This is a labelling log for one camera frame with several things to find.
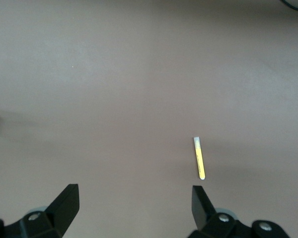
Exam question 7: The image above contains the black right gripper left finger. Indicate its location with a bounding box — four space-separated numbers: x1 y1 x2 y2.
0 183 79 238

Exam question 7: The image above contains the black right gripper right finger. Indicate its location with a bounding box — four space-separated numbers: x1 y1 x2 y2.
188 185 293 238

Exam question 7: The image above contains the yellow highlighter pen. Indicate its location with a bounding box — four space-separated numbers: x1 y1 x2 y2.
193 136 206 180

